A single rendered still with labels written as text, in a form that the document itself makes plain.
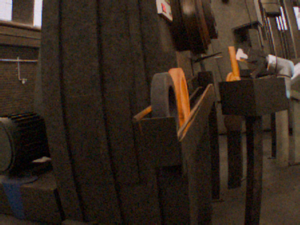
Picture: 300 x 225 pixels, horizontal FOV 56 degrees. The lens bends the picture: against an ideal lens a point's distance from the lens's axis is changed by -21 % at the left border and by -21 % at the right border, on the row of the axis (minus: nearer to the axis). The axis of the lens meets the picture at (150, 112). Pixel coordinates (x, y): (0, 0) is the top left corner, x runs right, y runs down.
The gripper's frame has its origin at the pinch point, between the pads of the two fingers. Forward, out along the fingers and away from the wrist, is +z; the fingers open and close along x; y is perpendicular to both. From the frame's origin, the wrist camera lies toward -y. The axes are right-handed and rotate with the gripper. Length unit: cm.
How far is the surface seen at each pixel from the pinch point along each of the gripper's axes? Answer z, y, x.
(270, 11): -119, 252, -861
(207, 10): 16.9, 25.1, -6.9
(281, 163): -58, -68, -77
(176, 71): 16, -12, 74
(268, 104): -17, -17, 45
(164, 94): 13, -17, 97
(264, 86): -14.6, -11.0, 45.4
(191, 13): 24.4, 19.6, 1.6
